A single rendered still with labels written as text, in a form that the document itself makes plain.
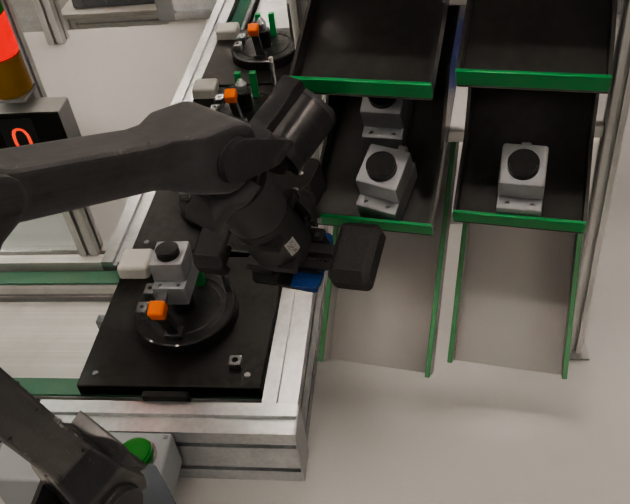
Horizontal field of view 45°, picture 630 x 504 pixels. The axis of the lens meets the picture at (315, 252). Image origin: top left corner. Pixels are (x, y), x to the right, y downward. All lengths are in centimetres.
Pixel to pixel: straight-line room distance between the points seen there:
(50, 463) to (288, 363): 45
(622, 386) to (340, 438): 38
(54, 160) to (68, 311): 73
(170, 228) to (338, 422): 41
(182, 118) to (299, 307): 52
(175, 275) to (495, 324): 40
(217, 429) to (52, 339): 34
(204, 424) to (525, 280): 42
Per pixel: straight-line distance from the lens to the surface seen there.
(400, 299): 93
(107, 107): 181
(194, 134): 56
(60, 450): 61
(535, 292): 93
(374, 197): 79
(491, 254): 94
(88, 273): 122
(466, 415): 105
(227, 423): 95
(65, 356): 115
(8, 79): 102
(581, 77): 70
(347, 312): 94
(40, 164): 49
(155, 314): 94
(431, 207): 79
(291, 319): 105
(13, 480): 99
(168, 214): 124
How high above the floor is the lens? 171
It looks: 42 degrees down
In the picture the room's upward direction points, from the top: 8 degrees counter-clockwise
